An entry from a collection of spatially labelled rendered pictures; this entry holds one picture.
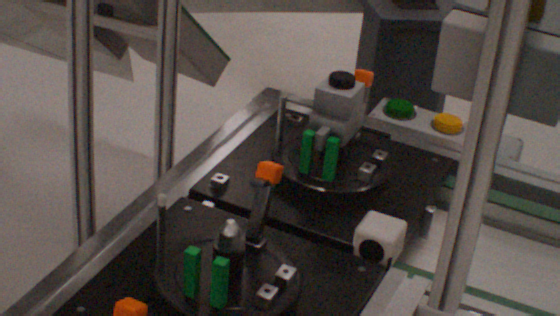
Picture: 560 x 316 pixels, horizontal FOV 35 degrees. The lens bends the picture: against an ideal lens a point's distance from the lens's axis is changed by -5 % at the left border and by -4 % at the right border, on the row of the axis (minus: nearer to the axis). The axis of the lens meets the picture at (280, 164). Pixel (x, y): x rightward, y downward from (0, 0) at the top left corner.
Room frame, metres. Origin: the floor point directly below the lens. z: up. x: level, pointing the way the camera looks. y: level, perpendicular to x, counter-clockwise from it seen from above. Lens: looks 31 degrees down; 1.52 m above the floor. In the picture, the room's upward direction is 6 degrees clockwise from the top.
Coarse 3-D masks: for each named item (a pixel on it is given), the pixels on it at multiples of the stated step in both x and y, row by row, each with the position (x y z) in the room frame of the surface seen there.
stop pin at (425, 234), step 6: (426, 210) 0.86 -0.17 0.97; (432, 210) 0.86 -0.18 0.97; (426, 216) 0.86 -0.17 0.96; (432, 216) 0.86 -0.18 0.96; (426, 222) 0.86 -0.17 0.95; (432, 222) 0.86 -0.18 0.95; (420, 228) 0.86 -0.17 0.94; (426, 228) 0.86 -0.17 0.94; (432, 228) 0.87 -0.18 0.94; (420, 234) 0.86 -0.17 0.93; (426, 234) 0.86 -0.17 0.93
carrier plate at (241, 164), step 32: (288, 128) 1.01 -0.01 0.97; (224, 160) 0.92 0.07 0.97; (256, 160) 0.92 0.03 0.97; (416, 160) 0.96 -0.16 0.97; (448, 160) 0.97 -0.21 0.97; (192, 192) 0.85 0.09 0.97; (224, 192) 0.85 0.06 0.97; (384, 192) 0.88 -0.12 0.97; (416, 192) 0.89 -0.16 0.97; (288, 224) 0.80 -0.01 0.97; (320, 224) 0.80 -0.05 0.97; (352, 224) 0.81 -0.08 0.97; (416, 224) 0.84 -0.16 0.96
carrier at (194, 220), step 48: (144, 240) 0.74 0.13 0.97; (192, 240) 0.72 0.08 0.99; (240, 240) 0.68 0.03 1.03; (288, 240) 0.77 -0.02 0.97; (96, 288) 0.66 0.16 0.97; (144, 288) 0.67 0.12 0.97; (192, 288) 0.63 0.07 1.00; (240, 288) 0.66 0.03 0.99; (288, 288) 0.66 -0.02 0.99; (336, 288) 0.70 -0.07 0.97
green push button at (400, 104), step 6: (390, 102) 1.11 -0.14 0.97; (396, 102) 1.11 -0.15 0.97; (402, 102) 1.11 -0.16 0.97; (408, 102) 1.12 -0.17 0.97; (390, 108) 1.09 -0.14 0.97; (396, 108) 1.09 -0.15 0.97; (402, 108) 1.10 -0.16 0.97; (408, 108) 1.10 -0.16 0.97; (414, 108) 1.10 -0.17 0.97; (390, 114) 1.09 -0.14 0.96; (396, 114) 1.09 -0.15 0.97; (402, 114) 1.09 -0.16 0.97; (408, 114) 1.09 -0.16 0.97
